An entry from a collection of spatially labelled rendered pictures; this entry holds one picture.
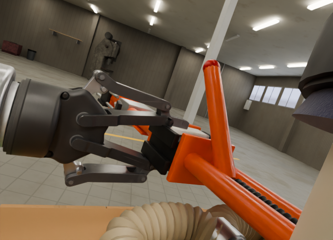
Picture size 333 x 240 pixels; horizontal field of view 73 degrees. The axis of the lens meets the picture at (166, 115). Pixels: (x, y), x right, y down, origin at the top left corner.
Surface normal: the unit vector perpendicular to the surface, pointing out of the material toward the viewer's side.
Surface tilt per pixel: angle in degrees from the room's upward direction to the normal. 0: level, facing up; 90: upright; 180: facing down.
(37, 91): 31
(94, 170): 4
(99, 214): 0
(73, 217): 0
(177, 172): 90
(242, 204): 77
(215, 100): 67
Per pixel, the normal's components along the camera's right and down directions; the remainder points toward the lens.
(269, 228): -0.74, -0.43
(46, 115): 0.54, -0.09
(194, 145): 0.45, 0.26
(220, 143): -0.30, -0.41
